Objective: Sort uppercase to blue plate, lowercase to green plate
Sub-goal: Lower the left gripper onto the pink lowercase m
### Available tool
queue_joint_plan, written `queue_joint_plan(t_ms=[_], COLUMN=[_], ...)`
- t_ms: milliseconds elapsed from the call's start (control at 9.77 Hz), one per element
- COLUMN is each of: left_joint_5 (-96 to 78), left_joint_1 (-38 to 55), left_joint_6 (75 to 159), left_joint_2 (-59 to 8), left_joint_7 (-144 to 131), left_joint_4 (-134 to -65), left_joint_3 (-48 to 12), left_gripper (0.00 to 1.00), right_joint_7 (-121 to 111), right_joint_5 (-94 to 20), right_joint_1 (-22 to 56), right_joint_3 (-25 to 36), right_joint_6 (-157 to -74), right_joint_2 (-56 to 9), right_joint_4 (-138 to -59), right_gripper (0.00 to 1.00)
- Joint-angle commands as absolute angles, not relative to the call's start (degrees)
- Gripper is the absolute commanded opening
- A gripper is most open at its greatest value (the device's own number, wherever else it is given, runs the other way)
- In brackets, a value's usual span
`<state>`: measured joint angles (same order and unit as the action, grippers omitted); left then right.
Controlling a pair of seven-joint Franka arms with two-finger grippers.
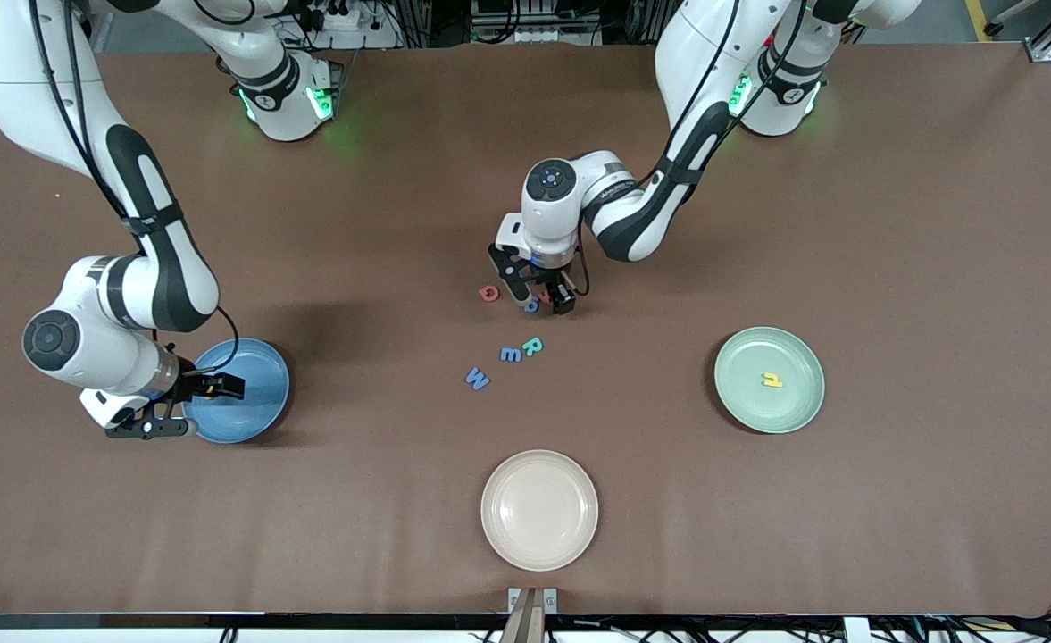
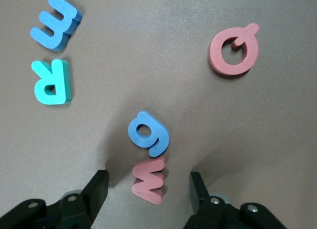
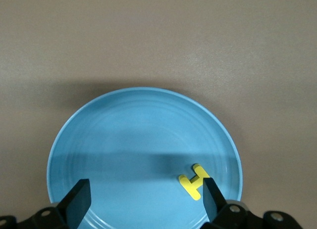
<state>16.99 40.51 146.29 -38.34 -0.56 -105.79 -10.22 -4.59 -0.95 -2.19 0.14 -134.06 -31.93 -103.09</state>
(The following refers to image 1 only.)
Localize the blue plate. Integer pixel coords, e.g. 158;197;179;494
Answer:
181;338;291;445

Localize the beige plate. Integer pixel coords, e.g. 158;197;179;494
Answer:
480;449;599;572

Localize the green plate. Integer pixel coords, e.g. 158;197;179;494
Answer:
713;326;826;435

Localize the background equipment rack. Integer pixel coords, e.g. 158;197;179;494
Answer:
467;0;611;46

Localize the white power strip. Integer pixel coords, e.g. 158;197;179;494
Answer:
297;0;401;50

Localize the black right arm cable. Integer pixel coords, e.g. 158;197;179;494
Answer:
29;0;240;376

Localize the black table edge rail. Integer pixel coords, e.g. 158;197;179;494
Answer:
0;612;1051;633

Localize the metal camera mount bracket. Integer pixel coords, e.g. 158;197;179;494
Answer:
508;587;559;643

